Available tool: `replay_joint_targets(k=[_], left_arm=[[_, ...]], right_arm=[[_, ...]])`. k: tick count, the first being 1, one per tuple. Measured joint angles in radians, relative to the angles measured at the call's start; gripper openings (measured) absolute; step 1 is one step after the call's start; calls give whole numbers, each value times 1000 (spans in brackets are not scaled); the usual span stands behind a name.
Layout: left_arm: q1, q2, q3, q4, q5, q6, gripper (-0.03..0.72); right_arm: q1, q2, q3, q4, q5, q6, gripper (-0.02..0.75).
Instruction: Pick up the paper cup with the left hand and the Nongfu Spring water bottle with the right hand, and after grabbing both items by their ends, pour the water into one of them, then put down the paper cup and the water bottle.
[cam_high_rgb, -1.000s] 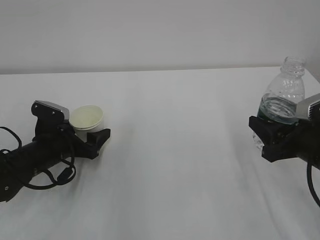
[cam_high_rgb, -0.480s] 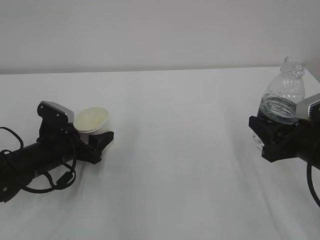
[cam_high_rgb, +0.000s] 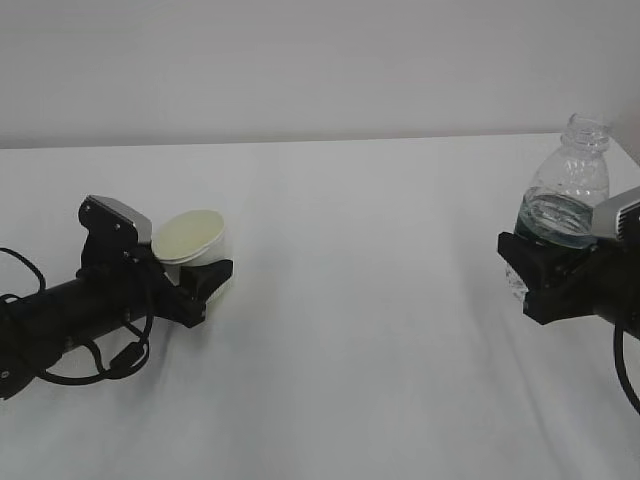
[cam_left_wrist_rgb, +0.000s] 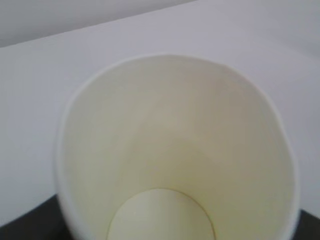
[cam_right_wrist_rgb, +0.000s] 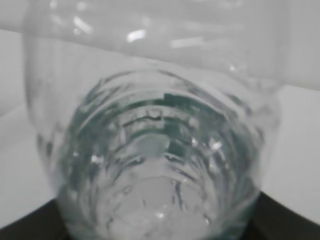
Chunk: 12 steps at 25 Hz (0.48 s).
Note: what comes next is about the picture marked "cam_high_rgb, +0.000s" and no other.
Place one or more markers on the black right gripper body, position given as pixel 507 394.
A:
pixel 606 284

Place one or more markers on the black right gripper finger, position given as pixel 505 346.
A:
pixel 539 265

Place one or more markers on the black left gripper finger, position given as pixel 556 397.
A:
pixel 202 282

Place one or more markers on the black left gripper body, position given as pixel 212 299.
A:
pixel 136 281

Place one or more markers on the white paper cup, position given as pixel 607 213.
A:
pixel 192 239

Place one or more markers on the clear water bottle green label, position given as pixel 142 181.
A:
pixel 557 206

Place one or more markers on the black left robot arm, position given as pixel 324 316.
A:
pixel 97 327

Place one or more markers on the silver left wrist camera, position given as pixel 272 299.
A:
pixel 113 223

